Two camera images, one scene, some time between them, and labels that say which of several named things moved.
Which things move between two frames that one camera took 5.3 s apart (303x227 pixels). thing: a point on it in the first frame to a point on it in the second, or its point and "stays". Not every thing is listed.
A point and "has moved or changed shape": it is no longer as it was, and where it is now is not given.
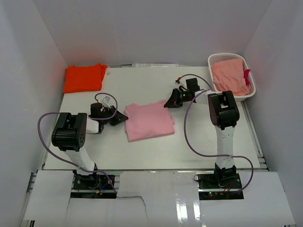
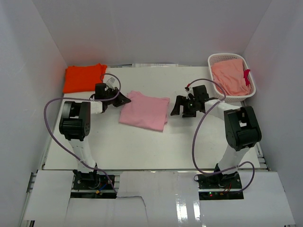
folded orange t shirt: [86, 78] stays
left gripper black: [119, 118] to [121, 100]
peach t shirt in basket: [228, 76] stays
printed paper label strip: [142, 65] stays
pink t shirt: [147, 121] has moved or changed shape
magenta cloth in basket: [246, 72] stays
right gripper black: [173, 101] to [180, 100]
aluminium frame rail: [29, 193] stays
